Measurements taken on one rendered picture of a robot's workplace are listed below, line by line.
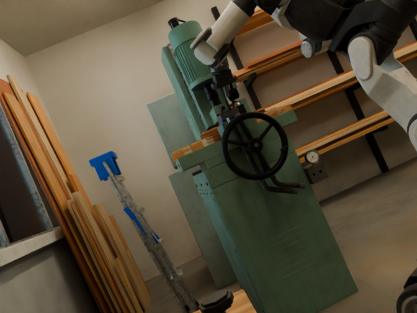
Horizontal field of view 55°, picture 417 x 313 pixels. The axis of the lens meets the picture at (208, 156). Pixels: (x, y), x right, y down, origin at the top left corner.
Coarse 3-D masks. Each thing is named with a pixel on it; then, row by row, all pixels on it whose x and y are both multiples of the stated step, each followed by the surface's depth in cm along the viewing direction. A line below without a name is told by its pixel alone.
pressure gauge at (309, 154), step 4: (308, 152) 182; (312, 152) 182; (316, 152) 183; (304, 156) 184; (308, 156) 182; (316, 156) 183; (308, 160) 182; (312, 160) 182; (316, 160) 182; (312, 164) 184
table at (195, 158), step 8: (288, 112) 189; (280, 120) 188; (288, 120) 189; (296, 120) 190; (264, 128) 187; (272, 128) 188; (256, 136) 176; (216, 144) 183; (232, 144) 175; (192, 152) 182; (200, 152) 182; (208, 152) 182; (216, 152) 183; (184, 160) 181; (192, 160) 181; (200, 160) 182; (184, 168) 180
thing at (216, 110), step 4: (220, 104) 197; (224, 104) 197; (212, 108) 198; (216, 108) 197; (220, 108) 197; (212, 112) 202; (216, 112) 196; (220, 112) 197; (212, 116) 205; (216, 116) 197; (216, 120) 201
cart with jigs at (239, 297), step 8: (208, 296) 53; (216, 296) 51; (224, 296) 50; (232, 296) 51; (240, 296) 83; (208, 304) 50; (216, 304) 49; (224, 304) 49; (232, 304) 80; (240, 304) 78; (248, 304) 76; (200, 312) 84; (208, 312) 49; (216, 312) 49; (224, 312) 51; (232, 312) 76; (240, 312) 74; (248, 312) 72; (256, 312) 71
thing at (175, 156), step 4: (288, 104) 206; (288, 108) 206; (196, 144) 198; (200, 144) 198; (196, 148) 198; (176, 152) 196; (180, 152) 196; (176, 156) 196; (180, 156) 196; (176, 160) 196
